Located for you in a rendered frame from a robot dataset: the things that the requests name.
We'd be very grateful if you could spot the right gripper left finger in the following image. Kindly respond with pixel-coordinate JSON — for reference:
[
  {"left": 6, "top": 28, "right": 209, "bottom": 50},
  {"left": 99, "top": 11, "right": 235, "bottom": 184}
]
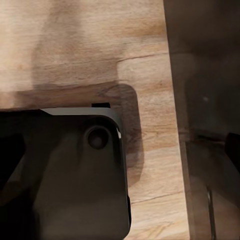
[{"left": 0, "top": 133, "right": 26, "bottom": 192}]

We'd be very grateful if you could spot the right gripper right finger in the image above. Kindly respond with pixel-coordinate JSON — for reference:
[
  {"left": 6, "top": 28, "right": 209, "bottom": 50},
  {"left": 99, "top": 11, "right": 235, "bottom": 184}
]
[{"left": 224, "top": 133, "right": 240, "bottom": 173}]

